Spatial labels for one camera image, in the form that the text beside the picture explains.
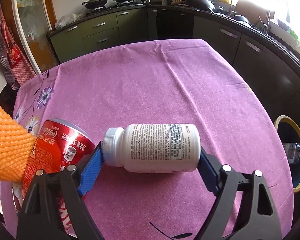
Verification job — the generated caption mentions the yellow rimmed trash bin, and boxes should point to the yellow rimmed trash bin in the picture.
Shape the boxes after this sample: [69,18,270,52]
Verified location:
[274,115,300,193]

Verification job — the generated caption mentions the steel faucet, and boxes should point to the steel faucet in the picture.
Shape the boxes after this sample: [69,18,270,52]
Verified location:
[258,9,271,34]

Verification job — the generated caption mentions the white pill bottle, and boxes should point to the white pill bottle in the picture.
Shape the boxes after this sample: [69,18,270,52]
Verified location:
[102,124,201,173]

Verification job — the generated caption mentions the red checked apron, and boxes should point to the red checked apron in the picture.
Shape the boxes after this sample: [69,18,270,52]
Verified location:
[0,7,36,90]

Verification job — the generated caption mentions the green lower cabinets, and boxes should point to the green lower cabinets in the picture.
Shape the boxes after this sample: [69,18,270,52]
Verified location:
[47,5,300,127]

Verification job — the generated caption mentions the orange foam net sleeve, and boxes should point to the orange foam net sleeve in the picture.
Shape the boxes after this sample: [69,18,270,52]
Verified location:
[0,106,36,183]

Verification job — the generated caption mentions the large black wok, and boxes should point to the large black wok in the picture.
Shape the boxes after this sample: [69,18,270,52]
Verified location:
[185,0,215,12]

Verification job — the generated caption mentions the wooden cutting board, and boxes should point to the wooden cutting board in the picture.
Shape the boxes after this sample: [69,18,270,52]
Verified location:
[235,0,275,25]

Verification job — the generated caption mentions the pink floral tablecloth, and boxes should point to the pink floral tablecloth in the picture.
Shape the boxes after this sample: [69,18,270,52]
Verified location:
[13,40,294,239]

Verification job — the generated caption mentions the crushed red cola can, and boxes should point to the crushed red cola can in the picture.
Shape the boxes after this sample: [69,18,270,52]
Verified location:
[17,119,103,239]

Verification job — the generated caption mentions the clear plastic water bottle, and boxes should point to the clear plastic water bottle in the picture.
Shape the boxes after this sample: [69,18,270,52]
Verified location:
[283,142,300,164]

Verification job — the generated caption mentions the white toothpaste tube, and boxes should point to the white toothpaste tube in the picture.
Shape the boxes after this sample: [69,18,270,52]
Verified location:
[12,182,23,213]

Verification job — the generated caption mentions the black wok on stove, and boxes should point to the black wok on stove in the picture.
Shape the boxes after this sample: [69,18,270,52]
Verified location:
[82,0,108,10]

